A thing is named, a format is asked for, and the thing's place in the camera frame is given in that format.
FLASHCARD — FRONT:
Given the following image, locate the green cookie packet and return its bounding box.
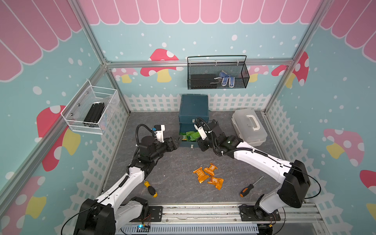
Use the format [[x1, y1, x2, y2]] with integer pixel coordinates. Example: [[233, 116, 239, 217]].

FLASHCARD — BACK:
[[179, 133, 188, 142], [186, 131, 201, 142]]

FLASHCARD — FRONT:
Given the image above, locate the white wire wall basket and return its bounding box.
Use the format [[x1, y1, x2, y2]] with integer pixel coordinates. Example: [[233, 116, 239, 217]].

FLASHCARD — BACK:
[[61, 80, 120, 135]]

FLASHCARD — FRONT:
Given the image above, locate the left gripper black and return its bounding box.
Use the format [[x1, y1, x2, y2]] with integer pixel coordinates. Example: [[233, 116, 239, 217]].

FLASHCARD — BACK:
[[149, 136, 183, 161]]

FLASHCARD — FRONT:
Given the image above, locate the blue white item in basket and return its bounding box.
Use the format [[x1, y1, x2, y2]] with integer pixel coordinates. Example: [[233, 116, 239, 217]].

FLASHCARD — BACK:
[[212, 70, 236, 88]]

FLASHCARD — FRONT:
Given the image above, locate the dark teal drawer cabinet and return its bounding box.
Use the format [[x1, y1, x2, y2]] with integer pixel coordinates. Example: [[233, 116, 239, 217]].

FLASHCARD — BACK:
[[179, 94, 209, 124]]

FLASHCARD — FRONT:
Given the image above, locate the green lit circuit board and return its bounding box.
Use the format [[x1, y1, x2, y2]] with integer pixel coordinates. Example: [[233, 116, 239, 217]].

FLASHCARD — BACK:
[[137, 224, 151, 233]]

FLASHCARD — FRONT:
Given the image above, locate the teal drawer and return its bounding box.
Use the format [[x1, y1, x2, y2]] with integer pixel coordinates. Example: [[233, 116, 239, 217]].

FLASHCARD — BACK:
[[179, 123, 200, 148]]

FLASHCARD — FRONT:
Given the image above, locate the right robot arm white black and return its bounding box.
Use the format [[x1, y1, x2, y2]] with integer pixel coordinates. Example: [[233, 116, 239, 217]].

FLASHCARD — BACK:
[[194, 117, 312, 215]]

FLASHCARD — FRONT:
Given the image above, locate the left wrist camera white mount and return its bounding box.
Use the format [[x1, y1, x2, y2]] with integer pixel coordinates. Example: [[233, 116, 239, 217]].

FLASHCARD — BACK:
[[152, 124, 165, 143]]

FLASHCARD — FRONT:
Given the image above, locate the yellow black screwdriver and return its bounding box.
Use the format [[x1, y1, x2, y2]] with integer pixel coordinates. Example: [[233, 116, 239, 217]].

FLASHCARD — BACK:
[[144, 181, 158, 198]]

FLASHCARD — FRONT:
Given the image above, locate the black wire mesh basket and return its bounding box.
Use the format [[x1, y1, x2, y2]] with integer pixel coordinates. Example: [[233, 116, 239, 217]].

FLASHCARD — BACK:
[[187, 55, 250, 90]]

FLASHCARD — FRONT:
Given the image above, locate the orange cookie packet bottom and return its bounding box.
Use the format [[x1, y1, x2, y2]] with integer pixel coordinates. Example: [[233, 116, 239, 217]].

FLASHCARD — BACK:
[[208, 177, 224, 191]]

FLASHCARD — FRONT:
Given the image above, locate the black box in mesh basket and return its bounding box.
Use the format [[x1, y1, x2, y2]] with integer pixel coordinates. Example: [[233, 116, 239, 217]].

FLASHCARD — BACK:
[[188, 74, 218, 89]]

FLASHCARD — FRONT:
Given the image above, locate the green cookie packet top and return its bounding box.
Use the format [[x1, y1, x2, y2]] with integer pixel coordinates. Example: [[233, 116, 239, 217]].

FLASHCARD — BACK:
[[179, 133, 188, 142]]

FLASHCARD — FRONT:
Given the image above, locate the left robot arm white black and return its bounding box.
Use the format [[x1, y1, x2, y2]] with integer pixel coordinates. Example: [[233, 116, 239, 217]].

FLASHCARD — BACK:
[[68, 124, 183, 235]]

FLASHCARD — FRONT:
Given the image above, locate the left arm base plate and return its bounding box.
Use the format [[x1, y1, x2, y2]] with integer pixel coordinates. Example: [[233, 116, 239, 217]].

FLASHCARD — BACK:
[[126, 206, 163, 223]]

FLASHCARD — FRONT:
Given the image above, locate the black device in white basket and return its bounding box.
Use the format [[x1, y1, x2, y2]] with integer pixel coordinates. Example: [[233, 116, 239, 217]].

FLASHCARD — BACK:
[[83, 102, 105, 127]]

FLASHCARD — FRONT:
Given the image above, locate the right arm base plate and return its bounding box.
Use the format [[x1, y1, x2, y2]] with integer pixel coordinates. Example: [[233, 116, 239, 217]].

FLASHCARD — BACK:
[[239, 204, 281, 223]]

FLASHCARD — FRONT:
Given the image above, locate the clear plastic storage box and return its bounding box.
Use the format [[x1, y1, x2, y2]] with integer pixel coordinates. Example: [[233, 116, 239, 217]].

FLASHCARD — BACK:
[[232, 108, 268, 147]]

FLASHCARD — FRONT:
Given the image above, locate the orange black screwdriver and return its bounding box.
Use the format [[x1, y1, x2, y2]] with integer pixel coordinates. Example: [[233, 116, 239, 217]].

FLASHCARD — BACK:
[[240, 176, 264, 197]]

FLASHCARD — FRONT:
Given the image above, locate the orange cookie packet top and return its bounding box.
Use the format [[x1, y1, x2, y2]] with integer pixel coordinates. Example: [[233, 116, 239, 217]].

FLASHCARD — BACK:
[[203, 163, 218, 177]]

